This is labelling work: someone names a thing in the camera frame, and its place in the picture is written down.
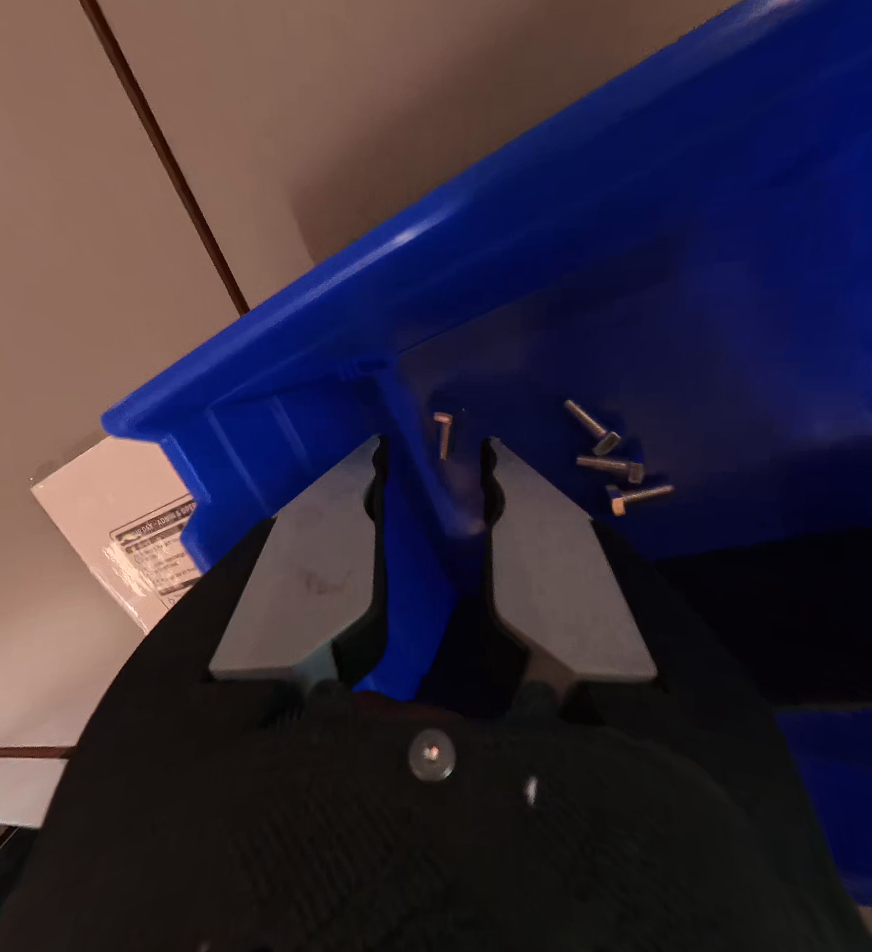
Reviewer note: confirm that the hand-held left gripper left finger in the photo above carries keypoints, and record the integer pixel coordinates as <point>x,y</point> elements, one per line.
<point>294,580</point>

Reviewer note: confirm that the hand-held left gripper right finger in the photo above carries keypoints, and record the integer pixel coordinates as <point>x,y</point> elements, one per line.
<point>562,587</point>

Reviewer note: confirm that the silver hex bolt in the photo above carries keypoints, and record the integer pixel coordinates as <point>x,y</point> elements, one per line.
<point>644,493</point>
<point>443,435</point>
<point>584,418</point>
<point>603,465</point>

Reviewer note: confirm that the blue plastic bin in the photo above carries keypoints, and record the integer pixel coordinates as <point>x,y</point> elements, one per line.
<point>629,260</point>

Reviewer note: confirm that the white printed label sheet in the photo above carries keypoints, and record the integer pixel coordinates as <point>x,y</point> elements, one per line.
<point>108,498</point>

